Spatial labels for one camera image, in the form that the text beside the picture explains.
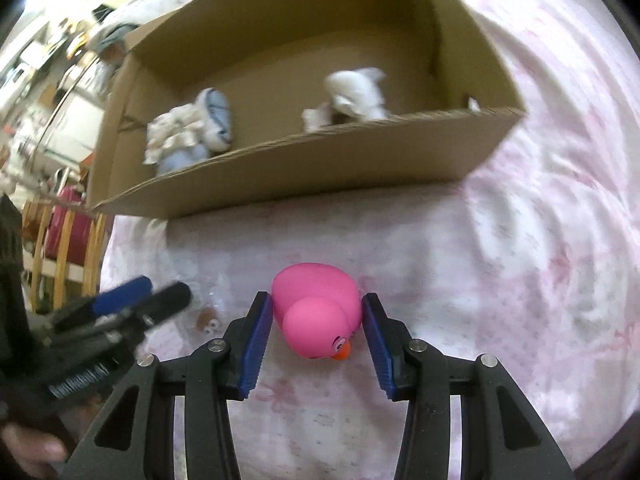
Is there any person's left hand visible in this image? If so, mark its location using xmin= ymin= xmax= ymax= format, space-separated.
xmin=0 ymin=422 xmax=68 ymax=478

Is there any pink bow-print blanket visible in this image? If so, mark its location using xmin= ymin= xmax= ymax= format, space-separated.
xmin=100 ymin=0 xmax=640 ymax=480

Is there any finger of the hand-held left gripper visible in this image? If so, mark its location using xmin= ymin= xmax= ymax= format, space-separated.
xmin=134 ymin=282 xmax=194 ymax=329
xmin=92 ymin=276 xmax=153 ymax=317

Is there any white striped soft toy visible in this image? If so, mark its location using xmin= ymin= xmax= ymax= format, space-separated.
xmin=192 ymin=87 xmax=235 ymax=155

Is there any white plush toy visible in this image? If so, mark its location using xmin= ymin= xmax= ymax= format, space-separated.
xmin=324 ymin=67 xmax=390 ymax=122

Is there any cream ruffled scrunchie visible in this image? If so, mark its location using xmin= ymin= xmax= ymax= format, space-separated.
xmin=144 ymin=104 xmax=206 ymax=165

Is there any light blue fluffy scrunchie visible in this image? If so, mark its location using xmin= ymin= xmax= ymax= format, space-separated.
xmin=155 ymin=142 xmax=211 ymax=177

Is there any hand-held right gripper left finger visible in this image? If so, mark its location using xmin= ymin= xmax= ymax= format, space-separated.
xmin=60 ymin=290 xmax=275 ymax=480

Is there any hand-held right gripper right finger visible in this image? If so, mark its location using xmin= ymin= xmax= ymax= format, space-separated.
xmin=361 ymin=292 xmax=576 ymax=480

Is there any cardboard box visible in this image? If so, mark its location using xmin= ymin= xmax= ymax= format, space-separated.
xmin=86 ymin=0 xmax=527 ymax=220

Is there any red storage box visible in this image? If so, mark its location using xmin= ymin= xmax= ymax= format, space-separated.
xmin=45 ymin=187 xmax=97 ymax=267

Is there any pink rubber duck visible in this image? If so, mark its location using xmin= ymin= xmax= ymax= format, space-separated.
xmin=271 ymin=262 xmax=363 ymax=362

